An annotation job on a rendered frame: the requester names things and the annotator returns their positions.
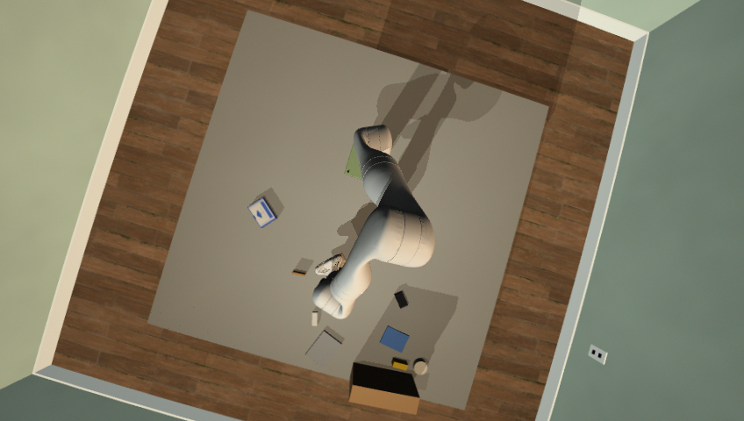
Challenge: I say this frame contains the beige table with dark legs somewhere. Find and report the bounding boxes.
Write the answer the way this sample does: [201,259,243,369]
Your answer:
[147,10,550,410]

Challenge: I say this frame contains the blue flat square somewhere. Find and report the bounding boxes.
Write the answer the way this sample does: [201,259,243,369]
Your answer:
[379,325,411,353]

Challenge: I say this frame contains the blue and white box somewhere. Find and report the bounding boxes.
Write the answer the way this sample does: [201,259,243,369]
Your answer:
[247,196,278,230]

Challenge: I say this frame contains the large brown box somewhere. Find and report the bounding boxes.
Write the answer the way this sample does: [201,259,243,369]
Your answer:
[348,362,421,416]

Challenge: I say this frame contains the grey flat board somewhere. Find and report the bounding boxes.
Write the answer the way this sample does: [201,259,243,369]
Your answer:
[304,328,343,367]

